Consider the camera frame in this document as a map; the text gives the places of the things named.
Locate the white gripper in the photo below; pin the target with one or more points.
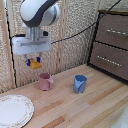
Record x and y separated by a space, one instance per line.
31 45

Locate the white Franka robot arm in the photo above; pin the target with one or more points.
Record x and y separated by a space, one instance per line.
36 13

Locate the pink mug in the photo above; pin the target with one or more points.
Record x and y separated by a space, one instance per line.
45 82

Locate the blue mug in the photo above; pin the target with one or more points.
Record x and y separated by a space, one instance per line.
79 83

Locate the white patterned plate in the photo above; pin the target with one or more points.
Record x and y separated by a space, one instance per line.
13 111

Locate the dark wooden drawer cabinet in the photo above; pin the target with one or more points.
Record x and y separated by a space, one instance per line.
110 43

